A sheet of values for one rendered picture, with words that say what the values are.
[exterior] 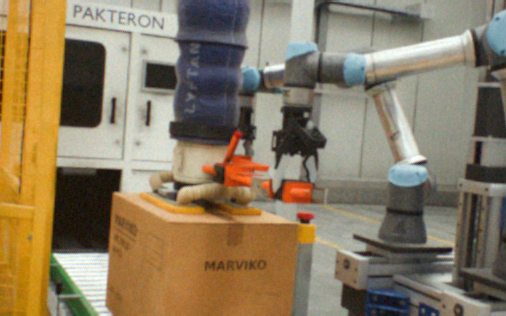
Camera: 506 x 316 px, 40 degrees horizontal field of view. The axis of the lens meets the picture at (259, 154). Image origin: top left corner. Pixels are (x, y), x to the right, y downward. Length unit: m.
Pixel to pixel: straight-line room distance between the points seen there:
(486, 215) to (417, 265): 0.30
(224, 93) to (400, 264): 0.74
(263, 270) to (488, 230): 0.64
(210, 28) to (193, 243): 0.65
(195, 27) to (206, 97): 0.21
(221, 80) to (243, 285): 0.61
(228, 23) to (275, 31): 9.71
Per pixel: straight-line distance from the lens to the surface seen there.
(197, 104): 2.11
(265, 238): 2.00
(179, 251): 1.90
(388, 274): 2.15
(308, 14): 5.18
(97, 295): 3.25
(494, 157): 2.03
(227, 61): 2.13
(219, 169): 1.95
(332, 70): 1.64
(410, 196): 2.16
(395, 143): 2.32
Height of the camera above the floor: 1.38
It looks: 3 degrees down
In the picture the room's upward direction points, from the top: 5 degrees clockwise
